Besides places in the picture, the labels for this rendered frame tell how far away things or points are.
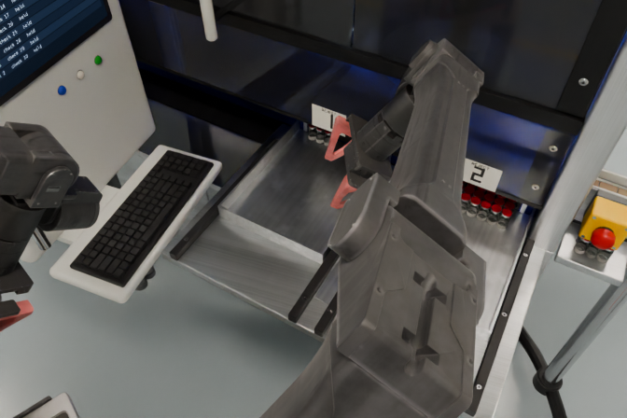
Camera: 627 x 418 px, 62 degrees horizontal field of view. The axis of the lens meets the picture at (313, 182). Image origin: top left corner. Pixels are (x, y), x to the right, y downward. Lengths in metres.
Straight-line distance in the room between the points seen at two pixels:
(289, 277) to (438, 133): 0.64
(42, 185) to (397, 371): 0.47
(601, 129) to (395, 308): 0.73
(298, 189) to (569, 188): 0.56
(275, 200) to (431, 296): 0.87
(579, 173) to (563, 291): 1.29
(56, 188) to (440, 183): 0.43
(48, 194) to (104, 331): 1.50
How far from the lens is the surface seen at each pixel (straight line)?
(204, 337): 2.02
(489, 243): 1.16
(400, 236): 0.33
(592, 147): 1.00
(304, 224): 1.13
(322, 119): 1.17
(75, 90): 1.25
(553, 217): 1.12
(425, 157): 0.44
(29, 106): 1.17
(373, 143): 0.73
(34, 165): 0.63
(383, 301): 0.29
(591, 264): 1.21
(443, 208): 0.40
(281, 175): 1.23
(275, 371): 1.93
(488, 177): 1.09
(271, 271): 1.07
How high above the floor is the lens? 1.77
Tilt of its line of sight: 47 degrees down
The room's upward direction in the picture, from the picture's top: straight up
